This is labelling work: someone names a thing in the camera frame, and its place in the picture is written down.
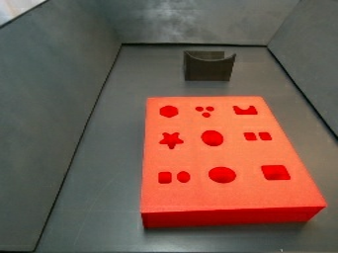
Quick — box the red shape-sorting board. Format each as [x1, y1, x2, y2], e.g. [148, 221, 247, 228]
[140, 96, 326, 228]

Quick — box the black curved holder stand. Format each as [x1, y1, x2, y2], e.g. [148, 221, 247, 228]
[183, 50, 236, 81]

